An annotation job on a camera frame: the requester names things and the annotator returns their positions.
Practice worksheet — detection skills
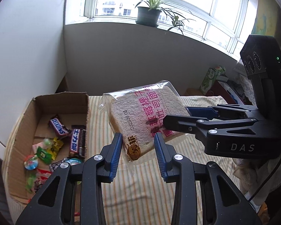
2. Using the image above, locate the black candy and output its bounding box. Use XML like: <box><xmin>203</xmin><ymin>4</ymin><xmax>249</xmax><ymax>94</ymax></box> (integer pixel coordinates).
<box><xmin>49</xmin><ymin>157</ymin><xmax>68</xmax><ymax>173</ymax></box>

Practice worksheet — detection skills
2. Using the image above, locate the packaged sliced bread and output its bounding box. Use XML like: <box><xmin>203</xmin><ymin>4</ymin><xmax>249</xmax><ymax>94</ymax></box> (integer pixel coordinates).
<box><xmin>99</xmin><ymin>80</ymin><xmax>189</xmax><ymax>175</ymax></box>

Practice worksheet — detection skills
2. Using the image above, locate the green lid jelly cup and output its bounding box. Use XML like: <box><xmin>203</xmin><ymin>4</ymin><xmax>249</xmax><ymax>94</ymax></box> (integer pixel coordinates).
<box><xmin>65</xmin><ymin>157</ymin><xmax>83</xmax><ymax>166</ymax></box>

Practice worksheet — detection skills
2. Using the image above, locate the cardboard box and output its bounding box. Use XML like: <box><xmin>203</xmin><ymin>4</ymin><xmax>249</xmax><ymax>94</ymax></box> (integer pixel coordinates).
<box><xmin>1</xmin><ymin>91</ymin><xmax>91</xmax><ymax>204</ymax></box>

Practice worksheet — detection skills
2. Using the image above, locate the white cabinet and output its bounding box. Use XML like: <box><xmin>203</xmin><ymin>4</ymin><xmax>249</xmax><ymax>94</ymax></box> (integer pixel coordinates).
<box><xmin>0</xmin><ymin>0</ymin><xmax>67</xmax><ymax>158</ymax></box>

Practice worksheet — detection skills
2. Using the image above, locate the pink wrapped candy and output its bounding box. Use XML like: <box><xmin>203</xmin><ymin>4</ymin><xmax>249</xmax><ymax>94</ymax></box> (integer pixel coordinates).
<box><xmin>32</xmin><ymin>142</ymin><xmax>46</xmax><ymax>154</ymax></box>

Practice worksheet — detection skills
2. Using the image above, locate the window frame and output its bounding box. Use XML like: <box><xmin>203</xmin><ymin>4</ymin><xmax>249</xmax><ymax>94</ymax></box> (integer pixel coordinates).
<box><xmin>80</xmin><ymin>0</ymin><xmax>258</xmax><ymax>59</ymax></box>

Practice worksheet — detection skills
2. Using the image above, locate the striped tablecloth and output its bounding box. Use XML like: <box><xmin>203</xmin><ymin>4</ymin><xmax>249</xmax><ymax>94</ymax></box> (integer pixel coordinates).
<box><xmin>2</xmin><ymin>95</ymin><xmax>249</xmax><ymax>225</ymax></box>

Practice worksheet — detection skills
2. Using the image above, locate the Snickers bar brown wrapper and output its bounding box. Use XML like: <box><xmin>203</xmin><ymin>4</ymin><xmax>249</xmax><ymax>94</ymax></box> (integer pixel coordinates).
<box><xmin>49</xmin><ymin>114</ymin><xmax>71</xmax><ymax>139</ymax></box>

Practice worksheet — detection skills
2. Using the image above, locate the yellow candy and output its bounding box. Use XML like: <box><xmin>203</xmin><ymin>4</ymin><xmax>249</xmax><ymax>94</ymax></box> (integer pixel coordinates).
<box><xmin>47</xmin><ymin>137</ymin><xmax>64</xmax><ymax>161</ymax></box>

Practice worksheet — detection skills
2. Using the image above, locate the potted spider plant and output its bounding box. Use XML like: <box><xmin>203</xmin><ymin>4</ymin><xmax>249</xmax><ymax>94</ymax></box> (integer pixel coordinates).
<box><xmin>135</xmin><ymin>0</ymin><xmax>194</xmax><ymax>35</ymax></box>

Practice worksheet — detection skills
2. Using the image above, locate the Chinese Snickers bar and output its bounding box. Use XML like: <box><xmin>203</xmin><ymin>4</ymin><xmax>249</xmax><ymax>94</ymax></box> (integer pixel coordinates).
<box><xmin>69</xmin><ymin>125</ymin><xmax>86</xmax><ymax>160</ymax></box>

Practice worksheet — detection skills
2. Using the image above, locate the red white snack packet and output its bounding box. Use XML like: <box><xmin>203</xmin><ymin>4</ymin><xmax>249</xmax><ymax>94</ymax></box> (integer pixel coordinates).
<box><xmin>26</xmin><ymin>168</ymin><xmax>52</xmax><ymax>194</ymax></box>

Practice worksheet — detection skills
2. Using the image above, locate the black cable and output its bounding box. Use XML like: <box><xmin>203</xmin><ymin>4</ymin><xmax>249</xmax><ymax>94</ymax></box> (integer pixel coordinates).
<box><xmin>248</xmin><ymin>148</ymin><xmax>281</xmax><ymax>201</ymax></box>

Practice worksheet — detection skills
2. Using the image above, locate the small colourful jelly cup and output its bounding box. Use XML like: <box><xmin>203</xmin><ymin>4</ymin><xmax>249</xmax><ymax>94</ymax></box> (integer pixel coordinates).
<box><xmin>24</xmin><ymin>155</ymin><xmax>38</xmax><ymax>171</ymax></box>

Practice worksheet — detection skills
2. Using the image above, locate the light green clear-wrapped candy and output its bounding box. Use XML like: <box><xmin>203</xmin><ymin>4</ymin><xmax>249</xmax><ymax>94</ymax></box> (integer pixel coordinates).
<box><xmin>41</xmin><ymin>138</ymin><xmax>53</xmax><ymax>149</ymax></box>

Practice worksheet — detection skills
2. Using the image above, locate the green carton box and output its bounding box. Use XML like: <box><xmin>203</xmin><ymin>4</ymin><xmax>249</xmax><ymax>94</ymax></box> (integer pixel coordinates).
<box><xmin>199</xmin><ymin>66</ymin><xmax>226</xmax><ymax>95</ymax></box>

